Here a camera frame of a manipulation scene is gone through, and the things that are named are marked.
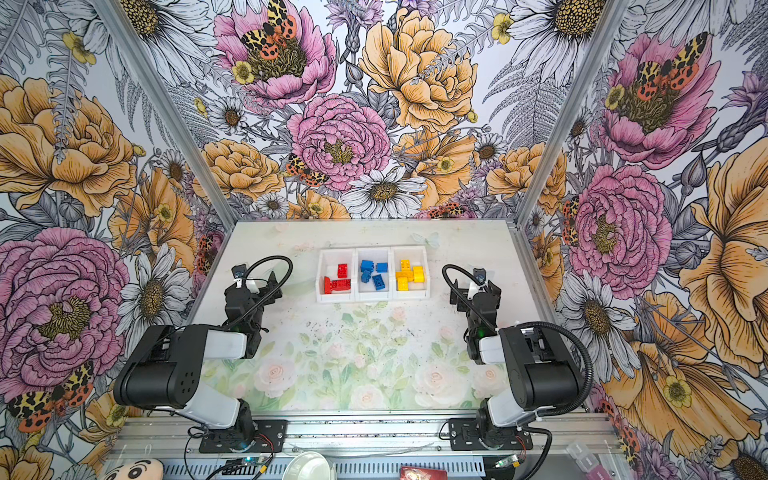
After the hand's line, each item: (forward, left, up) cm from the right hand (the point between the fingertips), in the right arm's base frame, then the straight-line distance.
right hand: (473, 287), depth 93 cm
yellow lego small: (+5, +21, -4) cm, 22 cm away
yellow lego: (+9, +16, -4) cm, 18 cm away
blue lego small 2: (+10, +33, -5) cm, 35 cm away
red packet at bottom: (-45, +19, -3) cm, 49 cm away
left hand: (+3, +65, +2) cm, 65 cm away
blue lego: (+14, +33, -6) cm, 36 cm away
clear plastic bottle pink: (-44, -19, -6) cm, 48 cm away
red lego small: (+12, +41, -5) cm, 43 cm away
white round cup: (-43, +46, -11) cm, 63 cm away
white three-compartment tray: (+11, +32, -7) cm, 34 cm away
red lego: (+6, +46, -6) cm, 47 cm away
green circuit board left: (-42, +60, -7) cm, 74 cm away
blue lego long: (+7, +29, -6) cm, 31 cm away
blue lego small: (+15, +28, -8) cm, 33 cm away
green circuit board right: (-43, -2, -8) cm, 44 cm away
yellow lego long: (+12, +20, -5) cm, 24 cm away
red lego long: (+6, +42, -6) cm, 43 cm away
